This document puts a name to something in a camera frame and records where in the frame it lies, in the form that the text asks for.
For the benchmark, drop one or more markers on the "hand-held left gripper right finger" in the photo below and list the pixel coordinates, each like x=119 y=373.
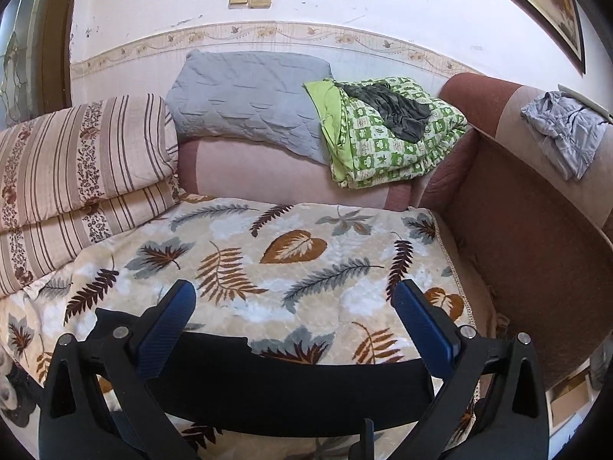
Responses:
x=426 y=328

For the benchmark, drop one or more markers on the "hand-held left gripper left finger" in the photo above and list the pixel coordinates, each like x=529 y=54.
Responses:
x=165 y=330

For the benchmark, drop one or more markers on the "black pants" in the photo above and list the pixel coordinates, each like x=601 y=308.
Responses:
x=287 y=393

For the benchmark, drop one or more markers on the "leaf print blanket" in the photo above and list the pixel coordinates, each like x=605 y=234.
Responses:
x=311 y=297

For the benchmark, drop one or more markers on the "dark printed cloth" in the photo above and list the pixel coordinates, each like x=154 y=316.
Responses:
x=19 y=393

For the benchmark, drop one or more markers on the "cardboard box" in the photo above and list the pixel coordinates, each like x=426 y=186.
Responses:
x=570 y=397

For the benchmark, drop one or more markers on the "green patterned blanket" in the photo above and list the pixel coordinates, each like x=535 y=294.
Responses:
x=383 y=158

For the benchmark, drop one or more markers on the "pink brown sofa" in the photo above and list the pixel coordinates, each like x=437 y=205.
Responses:
x=268 y=172

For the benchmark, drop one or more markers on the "striped beige pillows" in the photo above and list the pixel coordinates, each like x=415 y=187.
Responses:
x=72 y=153

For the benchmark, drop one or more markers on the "dark grey garment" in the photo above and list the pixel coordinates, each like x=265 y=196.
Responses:
x=397 y=115

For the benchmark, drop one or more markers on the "grey quilted pillow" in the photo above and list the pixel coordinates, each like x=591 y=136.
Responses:
x=239 y=100

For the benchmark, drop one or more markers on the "light grey cloth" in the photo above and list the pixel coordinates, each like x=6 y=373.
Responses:
x=565 y=129

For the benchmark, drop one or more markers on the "wooden door with glass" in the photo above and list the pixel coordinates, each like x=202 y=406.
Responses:
x=28 y=57

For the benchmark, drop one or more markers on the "dark framed wall picture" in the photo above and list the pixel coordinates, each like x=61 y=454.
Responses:
x=550 y=0

